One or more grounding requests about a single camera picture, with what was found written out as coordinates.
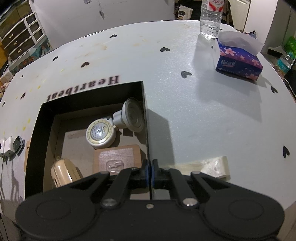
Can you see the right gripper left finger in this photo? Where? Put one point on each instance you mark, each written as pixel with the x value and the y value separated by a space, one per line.
pixel 128 182

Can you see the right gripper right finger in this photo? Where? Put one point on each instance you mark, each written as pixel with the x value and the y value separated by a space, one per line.
pixel 172 180

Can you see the beige earbuds case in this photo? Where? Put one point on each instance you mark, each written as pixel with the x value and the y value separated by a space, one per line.
pixel 64 172

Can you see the black cardboard box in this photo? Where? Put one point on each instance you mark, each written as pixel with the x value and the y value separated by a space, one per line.
pixel 60 130

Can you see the white charger plug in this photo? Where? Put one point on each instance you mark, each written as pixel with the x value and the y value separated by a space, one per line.
pixel 2 143
pixel 8 149

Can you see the clear tape strip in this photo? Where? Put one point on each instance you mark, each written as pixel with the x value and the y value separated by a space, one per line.
pixel 216 167

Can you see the round white tape measure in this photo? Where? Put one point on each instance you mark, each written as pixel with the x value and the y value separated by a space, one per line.
pixel 101 133

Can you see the purple floral tissue box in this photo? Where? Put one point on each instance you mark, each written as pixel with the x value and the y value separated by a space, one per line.
pixel 236 53

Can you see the clear plastic water bottle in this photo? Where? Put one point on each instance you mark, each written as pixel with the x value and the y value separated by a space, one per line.
pixel 210 19

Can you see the white drawer cabinet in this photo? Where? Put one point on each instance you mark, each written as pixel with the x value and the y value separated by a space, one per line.
pixel 23 36

